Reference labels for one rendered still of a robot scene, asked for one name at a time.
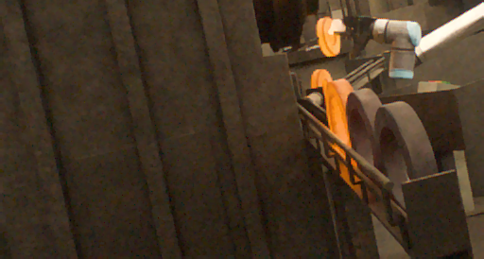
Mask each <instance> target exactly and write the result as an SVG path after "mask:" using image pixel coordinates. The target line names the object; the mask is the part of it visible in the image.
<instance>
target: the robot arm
mask: <svg viewBox="0 0 484 259"><path fill-rule="evenodd" d="M355 16H357V15H353V16H346V21H345V25H344V24H342V21H341V20H340V19H337V20H336V19H334V20H333V21H332V24H331V26H330V30H328V34H330V35H335V36H344V37H347V38H358V39H359V41H358V42H357V44H356V46H355V47H354V49H353V51H352V53H351V56H353V57H354V58H357V57H359V56H360V55H361V53H362V51H363V49H364V48H365V46H366V44H367V43H368V41H369V39H371V40H373V41H374V42H375V43H387V44H391V56H390V68H389V77H390V78H395V79H406V80H411V79H412V76H413V69H415V67H417V66H419V65H420V64H422V63H424V62H425V61H426V60H428V59H430V58H432V57H434V56H435V55H437V54H439V53H440V52H441V51H443V50H445V49H447V48H448V47H451V46H453V45H455V44H456V43H459V42H461V41H462V40H464V39H466V38H468V37H469V36H471V35H473V34H475V32H476V31H478V30H479V29H481V28H482V27H484V3H483V4H480V5H479V6H477V7H475V8H474V9H471V10H469V11H468V12H466V13H464V14H463V15H461V16H459V17H458V18H457V19H455V20H453V21H452V22H450V23H447V24H445V25H444V26H441V27H440V28H438V29H436V30H434V32H433V33H431V34H429V35H428V36H426V37H424V38H422V32H421V27H420V25H419V24H418V23H416V22H409V21H393V20H383V19H378V17H367V16H358V17H355ZM359 17H360V18H359ZM345 30H346V31H345Z"/></svg>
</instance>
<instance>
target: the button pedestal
mask: <svg viewBox="0 0 484 259"><path fill-rule="evenodd" d="M457 87H460V86H457V85H451V84H445V83H436V82H419V88H418V92H419V93H421V92H430V91H438V90H447V89H455V88H457ZM454 156H455V161H456V166H457V171H458V181H459V186H460V191H461V195H462V200H463V205H464V208H465V215H466V218H468V217H472V216H480V215H484V207H482V206H480V205H477V204H475V203H474V202H473V197H472V192H471V187H470V183H469V178H468V172H467V166H466V162H465V157H464V152H463V151H454Z"/></svg>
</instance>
